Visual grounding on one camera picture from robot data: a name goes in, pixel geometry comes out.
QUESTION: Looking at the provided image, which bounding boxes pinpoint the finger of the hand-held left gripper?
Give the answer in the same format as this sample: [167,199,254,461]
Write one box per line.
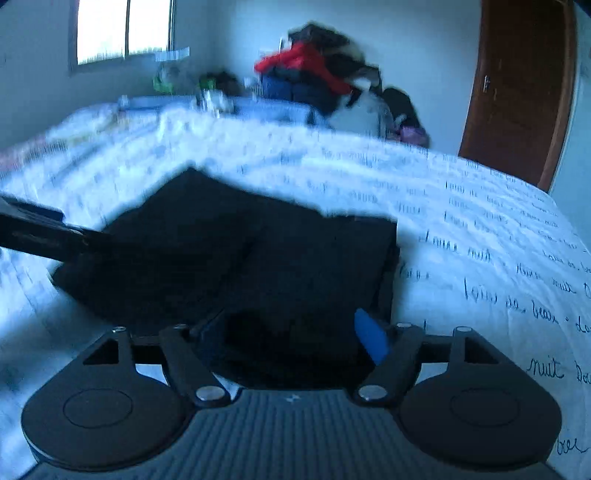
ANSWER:
[0,194,114,264]

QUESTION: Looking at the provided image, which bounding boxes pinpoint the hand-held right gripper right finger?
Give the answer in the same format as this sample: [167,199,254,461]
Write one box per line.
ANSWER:
[353,308,528,409]

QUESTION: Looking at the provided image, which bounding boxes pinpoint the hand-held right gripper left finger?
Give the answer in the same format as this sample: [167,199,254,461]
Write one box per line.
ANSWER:
[82,314,232,409]

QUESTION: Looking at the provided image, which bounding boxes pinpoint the black pants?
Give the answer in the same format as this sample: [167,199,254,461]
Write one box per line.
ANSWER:
[51,167,402,389]

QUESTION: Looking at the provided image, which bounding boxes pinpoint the white script-printed bed sheet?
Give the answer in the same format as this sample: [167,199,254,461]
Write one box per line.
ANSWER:
[0,102,591,480]

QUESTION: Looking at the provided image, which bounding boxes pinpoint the green and white bag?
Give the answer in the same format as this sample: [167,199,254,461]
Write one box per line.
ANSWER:
[153,48,192,94]

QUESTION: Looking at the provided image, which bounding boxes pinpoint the pink cloth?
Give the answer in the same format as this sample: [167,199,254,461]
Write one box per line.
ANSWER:
[398,126,430,147]

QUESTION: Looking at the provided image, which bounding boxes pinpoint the window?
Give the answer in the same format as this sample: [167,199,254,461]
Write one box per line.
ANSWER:
[68,0,179,75]

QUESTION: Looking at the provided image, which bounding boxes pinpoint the dark blue garment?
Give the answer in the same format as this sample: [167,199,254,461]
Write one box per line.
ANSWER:
[260,73,345,116]

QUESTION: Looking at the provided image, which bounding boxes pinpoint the red garment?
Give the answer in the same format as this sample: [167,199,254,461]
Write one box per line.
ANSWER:
[255,41,352,94]

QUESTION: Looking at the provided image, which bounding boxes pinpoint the brown wooden door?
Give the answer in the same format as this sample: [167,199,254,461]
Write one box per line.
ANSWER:
[458,0,579,193]

